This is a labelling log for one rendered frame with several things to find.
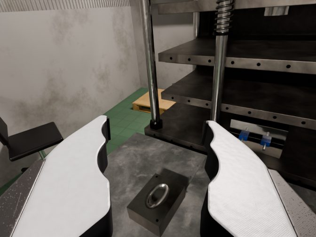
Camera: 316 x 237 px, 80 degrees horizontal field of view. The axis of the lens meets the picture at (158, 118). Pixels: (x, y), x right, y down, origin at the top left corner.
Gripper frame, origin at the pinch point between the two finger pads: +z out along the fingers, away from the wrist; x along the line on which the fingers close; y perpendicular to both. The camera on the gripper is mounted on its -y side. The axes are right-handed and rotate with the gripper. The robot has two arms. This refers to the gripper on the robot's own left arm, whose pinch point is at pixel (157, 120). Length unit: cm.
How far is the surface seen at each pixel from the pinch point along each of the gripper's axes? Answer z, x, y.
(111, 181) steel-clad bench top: 55, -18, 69
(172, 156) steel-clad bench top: 71, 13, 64
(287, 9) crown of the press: 98, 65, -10
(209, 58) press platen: 90, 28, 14
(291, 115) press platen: 67, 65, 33
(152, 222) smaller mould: 30, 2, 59
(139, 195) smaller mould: 41, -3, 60
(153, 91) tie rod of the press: 103, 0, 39
